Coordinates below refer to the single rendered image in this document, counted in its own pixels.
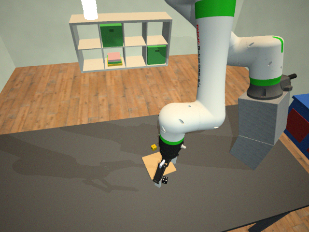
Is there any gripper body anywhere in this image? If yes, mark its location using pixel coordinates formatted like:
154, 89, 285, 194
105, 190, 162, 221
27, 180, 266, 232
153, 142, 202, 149
160, 149, 178, 163

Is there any black die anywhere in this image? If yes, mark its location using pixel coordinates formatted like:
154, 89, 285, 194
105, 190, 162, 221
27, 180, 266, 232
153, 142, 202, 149
162, 176, 168, 184

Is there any yellow die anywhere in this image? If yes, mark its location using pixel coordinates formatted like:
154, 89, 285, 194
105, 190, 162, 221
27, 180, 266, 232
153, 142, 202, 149
151, 144, 157, 151

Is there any orange flat square mat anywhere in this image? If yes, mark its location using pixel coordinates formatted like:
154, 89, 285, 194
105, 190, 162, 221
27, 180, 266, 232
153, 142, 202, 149
142, 152, 176, 180

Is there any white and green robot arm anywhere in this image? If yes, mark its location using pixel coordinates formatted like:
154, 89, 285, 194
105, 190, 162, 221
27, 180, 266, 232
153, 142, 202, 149
158, 0, 297, 154

